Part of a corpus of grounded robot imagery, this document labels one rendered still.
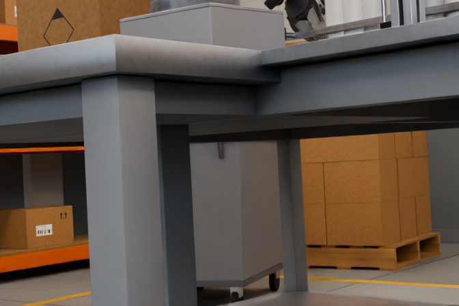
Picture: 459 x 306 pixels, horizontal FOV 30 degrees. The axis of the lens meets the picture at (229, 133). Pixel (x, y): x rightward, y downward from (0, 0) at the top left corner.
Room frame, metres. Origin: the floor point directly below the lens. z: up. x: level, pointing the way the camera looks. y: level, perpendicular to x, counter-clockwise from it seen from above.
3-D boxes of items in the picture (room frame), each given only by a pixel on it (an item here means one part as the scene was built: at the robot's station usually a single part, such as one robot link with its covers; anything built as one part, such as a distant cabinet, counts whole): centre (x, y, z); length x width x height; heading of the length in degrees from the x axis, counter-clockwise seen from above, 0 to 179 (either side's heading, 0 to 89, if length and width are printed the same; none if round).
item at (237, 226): (4.23, 0.11, 0.48); 0.89 x 0.63 x 0.96; 160
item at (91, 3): (1.95, 0.29, 0.99); 0.30 x 0.24 x 0.27; 48
